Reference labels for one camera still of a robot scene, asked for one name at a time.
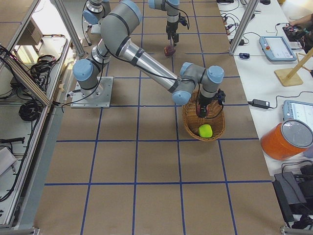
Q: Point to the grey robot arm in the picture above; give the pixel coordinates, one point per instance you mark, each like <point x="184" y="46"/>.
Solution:
<point x="116" y="28"/>
<point x="94" y="10"/>

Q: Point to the lower teach pendant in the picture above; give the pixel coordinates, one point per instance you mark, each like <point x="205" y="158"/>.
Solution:
<point x="302" y="111"/>

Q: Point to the dark red apple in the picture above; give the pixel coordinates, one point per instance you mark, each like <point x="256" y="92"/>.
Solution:
<point x="169" y="51"/>

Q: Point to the black power adapter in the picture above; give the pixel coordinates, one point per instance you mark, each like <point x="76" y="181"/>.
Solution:
<point x="259" y="104"/>

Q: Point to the aluminium frame post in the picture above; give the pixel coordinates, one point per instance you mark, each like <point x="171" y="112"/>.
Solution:
<point x="250" y="8"/>

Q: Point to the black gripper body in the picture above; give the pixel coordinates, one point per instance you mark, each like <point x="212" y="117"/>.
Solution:
<point x="204" y="101"/>
<point x="171" y="28"/>

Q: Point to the orange bucket with lid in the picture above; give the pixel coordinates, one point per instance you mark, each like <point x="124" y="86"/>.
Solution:
<point x="287" y="139"/>

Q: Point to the upper teach pendant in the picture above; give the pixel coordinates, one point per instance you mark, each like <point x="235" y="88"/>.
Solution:
<point x="276" y="49"/>

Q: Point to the wooden stand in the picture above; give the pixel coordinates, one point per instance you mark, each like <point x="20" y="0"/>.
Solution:
<point x="289" y="77"/>

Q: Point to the teach pendant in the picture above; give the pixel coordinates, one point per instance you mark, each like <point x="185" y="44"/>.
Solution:
<point x="276" y="49"/>
<point x="302" y="111"/>

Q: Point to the green apple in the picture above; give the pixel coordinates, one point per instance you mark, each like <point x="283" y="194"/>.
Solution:
<point x="205" y="131"/>

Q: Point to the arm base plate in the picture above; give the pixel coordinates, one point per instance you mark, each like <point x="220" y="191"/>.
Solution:
<point x="95" y="29"/>
<point x="101" y="98"/>

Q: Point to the wicker basket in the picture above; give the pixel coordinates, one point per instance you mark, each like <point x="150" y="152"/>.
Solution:
<point x="192" y="122"/>

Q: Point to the black laptop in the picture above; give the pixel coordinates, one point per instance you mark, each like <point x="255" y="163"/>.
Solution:
<point x="290" y="197"/>

